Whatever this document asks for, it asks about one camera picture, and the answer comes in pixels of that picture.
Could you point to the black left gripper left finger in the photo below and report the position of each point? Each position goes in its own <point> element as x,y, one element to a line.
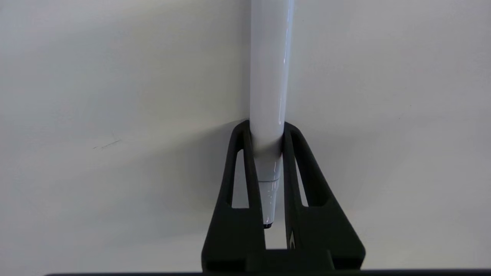
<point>237,214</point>

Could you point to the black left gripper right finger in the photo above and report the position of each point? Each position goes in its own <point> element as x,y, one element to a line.
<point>316,222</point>

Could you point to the white marker with black ends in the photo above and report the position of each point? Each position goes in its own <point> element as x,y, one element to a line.
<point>269,96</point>

